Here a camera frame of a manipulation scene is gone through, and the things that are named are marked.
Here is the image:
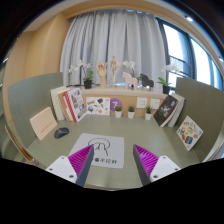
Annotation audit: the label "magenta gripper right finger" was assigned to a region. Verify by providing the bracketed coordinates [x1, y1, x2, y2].
[133, 144, 180, 186]

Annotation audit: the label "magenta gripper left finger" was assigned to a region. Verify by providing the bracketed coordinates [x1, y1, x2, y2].
[46, 145, 94, 187]

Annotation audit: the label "white printed mouse pad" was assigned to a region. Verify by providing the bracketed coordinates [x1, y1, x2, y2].
[70, 133, 124, 169]

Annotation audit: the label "dark grey computer mouse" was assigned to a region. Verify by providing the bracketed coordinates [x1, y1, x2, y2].
[54, 127, 69, 139]

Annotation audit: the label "small potted plant right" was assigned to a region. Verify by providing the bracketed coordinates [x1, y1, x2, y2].
[145, 106, 152, 120]

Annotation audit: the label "small potted plant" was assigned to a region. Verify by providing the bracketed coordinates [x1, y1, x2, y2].
[128, 106, 135, 119]
[145, 106, 152, 120]
[115, 105, 122, 118]

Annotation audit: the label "colourful illustrated card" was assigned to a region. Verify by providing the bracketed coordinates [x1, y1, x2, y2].
[177, 116, 203, 151]

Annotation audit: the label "beige leaning board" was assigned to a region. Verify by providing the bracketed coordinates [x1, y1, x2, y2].
[30, 107, 57, 140]

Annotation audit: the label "black leaning book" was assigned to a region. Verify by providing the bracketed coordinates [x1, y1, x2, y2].
[154, 93, 185, 127]

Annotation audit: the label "small potted plant middle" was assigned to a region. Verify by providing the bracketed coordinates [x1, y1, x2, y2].
[128, 106, 135, 119]

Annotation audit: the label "red and white books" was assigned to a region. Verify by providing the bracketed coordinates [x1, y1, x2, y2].
[51, 86, 87, 122]

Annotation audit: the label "small potted plant left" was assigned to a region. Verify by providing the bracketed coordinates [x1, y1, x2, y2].
[115, 105, 122, 118]

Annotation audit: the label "white sticker card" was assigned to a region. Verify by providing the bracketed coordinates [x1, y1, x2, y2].
[86, 97, 110, 115]

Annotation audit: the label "purple round number sign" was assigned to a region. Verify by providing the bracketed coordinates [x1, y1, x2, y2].
[110, 98, 122, 111]

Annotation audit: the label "white orchid right pot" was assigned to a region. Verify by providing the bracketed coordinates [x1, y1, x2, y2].
[158, 64, 179, 94]

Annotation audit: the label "white orchid pot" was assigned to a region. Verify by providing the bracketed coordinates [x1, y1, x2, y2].
[158, 64, 179, 94]
[68, 60, 93, 89]

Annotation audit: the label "black horse figurine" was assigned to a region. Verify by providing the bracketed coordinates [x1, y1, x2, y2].
[140, 74, 154, 87]

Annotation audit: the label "white horse figurine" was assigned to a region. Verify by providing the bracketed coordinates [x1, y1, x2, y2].
[122, 72, 137, 89]

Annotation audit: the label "white orchid left pot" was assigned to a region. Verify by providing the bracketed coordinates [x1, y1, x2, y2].
[68, 60, 93, 89]

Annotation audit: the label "wooden hand model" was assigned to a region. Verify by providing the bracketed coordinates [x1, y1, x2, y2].
[96, 62, 107, 89]

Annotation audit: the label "white orchid middle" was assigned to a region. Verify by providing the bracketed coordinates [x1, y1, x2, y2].
[122, 61, 135, 78]

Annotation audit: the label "wooden mannequin figure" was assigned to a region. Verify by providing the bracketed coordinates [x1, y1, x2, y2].
[110, 55, 120, 86]

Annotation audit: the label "grey curtain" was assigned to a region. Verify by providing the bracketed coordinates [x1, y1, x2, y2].
[60, 9, 165, 85]

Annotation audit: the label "white wall switch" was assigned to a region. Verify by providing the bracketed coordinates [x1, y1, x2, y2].
[150, 99, 160, 109]

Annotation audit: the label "white wall socket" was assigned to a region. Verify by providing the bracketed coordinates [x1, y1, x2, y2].
[136, 97, 147, 109]

